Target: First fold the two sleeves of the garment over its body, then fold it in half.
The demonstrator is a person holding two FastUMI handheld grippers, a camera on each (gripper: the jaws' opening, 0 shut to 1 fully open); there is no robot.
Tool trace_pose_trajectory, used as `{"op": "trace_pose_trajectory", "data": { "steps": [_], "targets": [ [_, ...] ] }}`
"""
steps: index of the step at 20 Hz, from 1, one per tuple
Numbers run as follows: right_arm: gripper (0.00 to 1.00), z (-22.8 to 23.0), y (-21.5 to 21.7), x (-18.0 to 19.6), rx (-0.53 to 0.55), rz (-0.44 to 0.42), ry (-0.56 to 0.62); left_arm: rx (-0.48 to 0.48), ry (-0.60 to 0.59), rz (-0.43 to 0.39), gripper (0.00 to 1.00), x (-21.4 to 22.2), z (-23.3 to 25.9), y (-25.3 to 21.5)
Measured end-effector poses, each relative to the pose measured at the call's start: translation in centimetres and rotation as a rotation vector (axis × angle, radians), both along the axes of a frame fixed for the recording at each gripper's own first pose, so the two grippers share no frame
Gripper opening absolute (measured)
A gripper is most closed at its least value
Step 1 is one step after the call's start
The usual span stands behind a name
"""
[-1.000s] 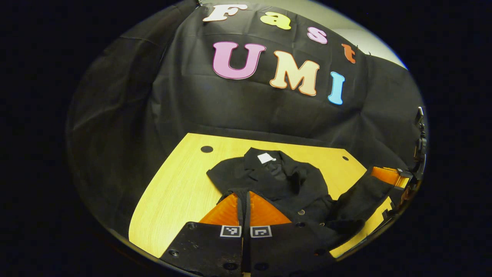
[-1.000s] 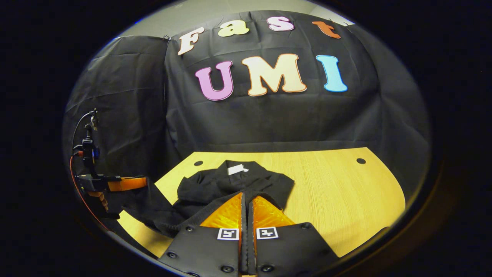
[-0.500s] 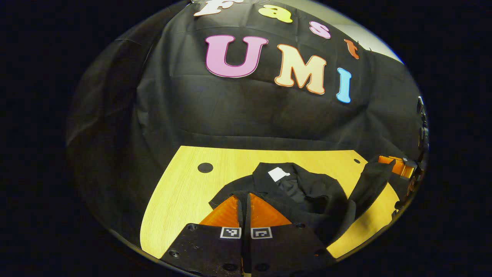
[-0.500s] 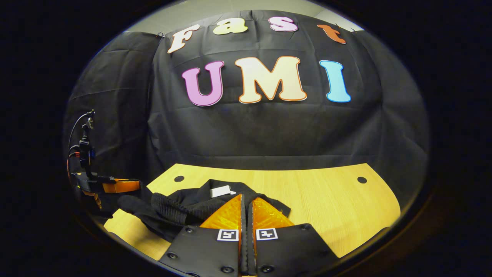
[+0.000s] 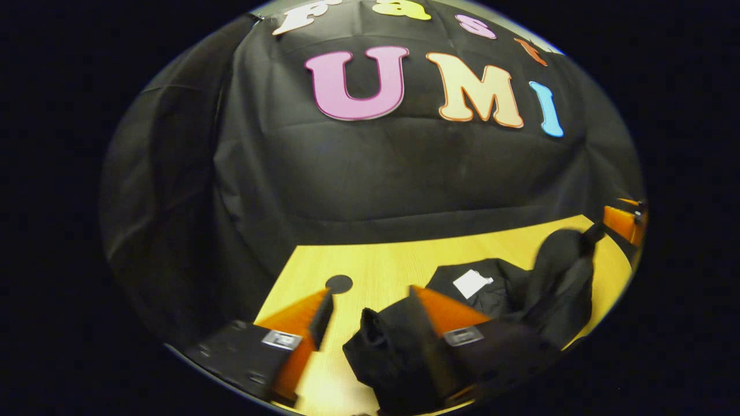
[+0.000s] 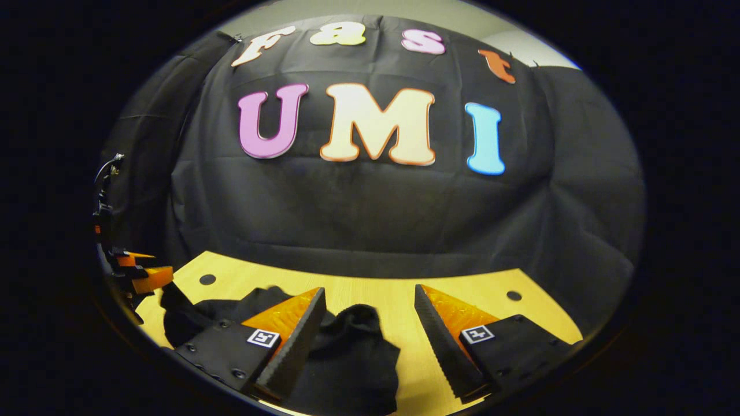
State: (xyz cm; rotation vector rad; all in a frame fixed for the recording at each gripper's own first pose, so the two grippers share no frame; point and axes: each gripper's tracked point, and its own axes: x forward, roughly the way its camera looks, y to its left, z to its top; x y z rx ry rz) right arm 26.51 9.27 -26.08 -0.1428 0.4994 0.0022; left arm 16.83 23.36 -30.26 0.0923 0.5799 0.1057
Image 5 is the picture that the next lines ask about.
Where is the black shirt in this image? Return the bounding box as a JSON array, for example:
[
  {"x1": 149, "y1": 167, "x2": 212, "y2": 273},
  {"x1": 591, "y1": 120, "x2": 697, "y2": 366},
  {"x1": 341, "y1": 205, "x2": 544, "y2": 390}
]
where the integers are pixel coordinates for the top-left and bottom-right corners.
[{"x1": 342, "y1": 228, "x2": 596, "y2": 416}]

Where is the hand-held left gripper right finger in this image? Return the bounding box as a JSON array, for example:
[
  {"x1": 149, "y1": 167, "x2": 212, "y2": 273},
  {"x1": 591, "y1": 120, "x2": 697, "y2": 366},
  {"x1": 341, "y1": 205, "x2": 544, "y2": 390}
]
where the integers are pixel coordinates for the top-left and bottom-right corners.
[{"x1": 409, "y1": 284, "x2": 556, "y2": 405}]

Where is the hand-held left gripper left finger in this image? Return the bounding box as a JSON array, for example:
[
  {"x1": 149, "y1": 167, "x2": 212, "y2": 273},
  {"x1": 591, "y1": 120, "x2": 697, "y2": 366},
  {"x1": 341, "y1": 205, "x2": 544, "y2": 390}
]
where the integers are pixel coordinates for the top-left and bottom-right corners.
[{"x1": 185, "y1": 287, "x2": 336, "y2": 405}]

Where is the black backdrop cloth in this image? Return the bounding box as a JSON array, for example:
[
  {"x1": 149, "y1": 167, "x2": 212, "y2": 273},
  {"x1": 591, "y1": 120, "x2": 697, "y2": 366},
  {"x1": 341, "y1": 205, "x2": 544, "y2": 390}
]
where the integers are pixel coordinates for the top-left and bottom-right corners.
[{"x1": 98, "y1": 0, "x2": 645, "y2": 347}]

